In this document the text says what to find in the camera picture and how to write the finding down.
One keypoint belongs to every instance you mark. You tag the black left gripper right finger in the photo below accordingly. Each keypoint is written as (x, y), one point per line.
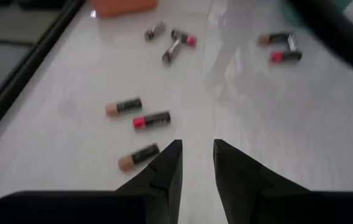
(245, 193)

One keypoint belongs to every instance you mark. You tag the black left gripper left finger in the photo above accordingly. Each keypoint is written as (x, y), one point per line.
(158, 193)

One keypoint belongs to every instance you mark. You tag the copper black Duracell battery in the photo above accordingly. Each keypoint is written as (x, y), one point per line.
(142, 154)
(276, 39)
(128, 105)

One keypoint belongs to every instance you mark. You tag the red black CVS battery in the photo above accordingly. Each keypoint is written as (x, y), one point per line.
(184, 38)
(288, 57)
(154, 119)

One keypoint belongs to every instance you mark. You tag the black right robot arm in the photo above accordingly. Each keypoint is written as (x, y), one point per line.
(344, 34)

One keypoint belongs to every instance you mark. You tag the teal plastic bin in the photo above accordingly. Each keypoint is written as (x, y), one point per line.
(290, 14)

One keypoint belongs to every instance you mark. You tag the orange plastic bin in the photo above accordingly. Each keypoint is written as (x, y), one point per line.
(123, 6)

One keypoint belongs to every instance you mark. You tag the black aluminium table frame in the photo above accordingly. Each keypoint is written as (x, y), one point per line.
(24, 68)

